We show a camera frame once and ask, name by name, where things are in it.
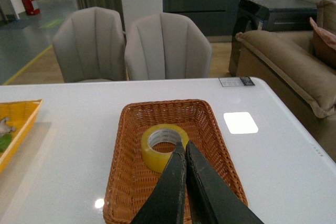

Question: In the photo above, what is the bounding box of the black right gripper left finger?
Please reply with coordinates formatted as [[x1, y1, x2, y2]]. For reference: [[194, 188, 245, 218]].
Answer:
[[131, 143, 186, 223]]

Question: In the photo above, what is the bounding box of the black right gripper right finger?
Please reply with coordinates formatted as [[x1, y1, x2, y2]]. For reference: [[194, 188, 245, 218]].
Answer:
[[186, 141, 262, 223]]

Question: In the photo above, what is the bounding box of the yellow packing tape roll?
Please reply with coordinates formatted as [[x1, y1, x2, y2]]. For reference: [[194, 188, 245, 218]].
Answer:
[[141, 123, 189, 173]]

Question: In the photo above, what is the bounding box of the brown wicker basket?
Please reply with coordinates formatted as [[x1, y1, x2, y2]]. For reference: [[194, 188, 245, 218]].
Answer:
[[103, 99, 248, 223]]

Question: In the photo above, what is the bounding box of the yellow woven tray basket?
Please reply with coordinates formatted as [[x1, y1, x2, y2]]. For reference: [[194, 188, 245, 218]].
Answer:
[[1, 99, 43, 172]]

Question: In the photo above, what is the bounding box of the black label sticker on table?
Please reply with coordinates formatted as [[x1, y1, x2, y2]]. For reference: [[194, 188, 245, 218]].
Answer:
[[219, 77, 255, 87]]

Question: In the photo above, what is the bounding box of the grey upholstered chair right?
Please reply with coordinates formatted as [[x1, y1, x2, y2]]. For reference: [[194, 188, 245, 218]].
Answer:
[[124, 13, 212, 81]]

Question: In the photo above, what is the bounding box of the grey upholstered chair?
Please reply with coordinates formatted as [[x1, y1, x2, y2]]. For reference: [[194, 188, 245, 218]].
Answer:
[[52, 7, 127, 83], [124, 13, 212, 81]]

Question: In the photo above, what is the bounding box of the grey upholstered chair left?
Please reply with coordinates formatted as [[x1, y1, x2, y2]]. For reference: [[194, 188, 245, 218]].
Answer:
[[52, 7, 127, 83]]

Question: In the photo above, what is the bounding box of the pink cushion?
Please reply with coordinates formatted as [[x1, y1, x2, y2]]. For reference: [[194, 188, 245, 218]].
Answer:
[[309, 17, 335, 69]]

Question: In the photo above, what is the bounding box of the black cabinet appliance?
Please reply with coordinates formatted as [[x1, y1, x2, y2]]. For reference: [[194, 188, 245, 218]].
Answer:
[[228, 0, 317, 76]]

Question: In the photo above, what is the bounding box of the red bin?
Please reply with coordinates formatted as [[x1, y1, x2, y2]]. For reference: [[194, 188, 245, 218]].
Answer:
[[22, 0, 40, 15]]

